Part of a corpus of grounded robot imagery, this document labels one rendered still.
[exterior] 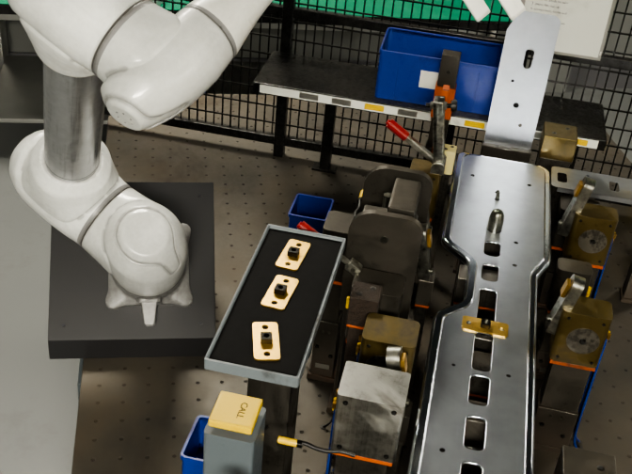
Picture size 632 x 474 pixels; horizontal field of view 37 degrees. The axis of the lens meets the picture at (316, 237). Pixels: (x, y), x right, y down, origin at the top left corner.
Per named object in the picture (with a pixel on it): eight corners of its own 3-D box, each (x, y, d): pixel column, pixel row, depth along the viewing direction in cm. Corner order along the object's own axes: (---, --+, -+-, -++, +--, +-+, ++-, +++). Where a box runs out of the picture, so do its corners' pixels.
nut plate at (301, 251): (296, 272, 153) (296, 265, 153) (274, 266, 154) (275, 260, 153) (311, 244, 160) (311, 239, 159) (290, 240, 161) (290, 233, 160)
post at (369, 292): (353, 467, 180) (378, 302, 158) (327, 462, 181) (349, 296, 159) (357, 449, 185) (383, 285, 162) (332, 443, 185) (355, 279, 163)
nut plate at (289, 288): (283, 311, 144) (283, 305, 144) (260, 305, 145) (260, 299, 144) (299, 280, 151) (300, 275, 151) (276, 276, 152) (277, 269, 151)
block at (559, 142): (545, 264, 243) (577, 140, 223) (513, 259, 244) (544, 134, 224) (545, 247, 250) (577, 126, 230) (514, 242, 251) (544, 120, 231)
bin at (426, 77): (492, 117, 237) (502, 69, 230) (372, 97, 241) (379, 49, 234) (495, 89, 251) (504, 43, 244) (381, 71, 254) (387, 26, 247)
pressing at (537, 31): (530, 150, 230) (561, 17, 211) (483, 142, 232) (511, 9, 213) (530, 150, 231) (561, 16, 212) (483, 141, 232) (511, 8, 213)
